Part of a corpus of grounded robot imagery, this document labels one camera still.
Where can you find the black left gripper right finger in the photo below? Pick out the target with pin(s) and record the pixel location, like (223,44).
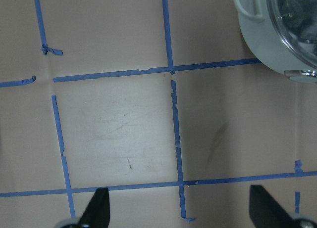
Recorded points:
(265,211)

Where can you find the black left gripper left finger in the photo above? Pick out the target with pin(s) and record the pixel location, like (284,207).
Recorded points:
(97,212)

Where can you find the glass pot lid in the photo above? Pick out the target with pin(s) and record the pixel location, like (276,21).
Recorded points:
(295,21)

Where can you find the grey cooking pot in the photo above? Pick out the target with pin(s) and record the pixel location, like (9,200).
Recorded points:
(264,42)

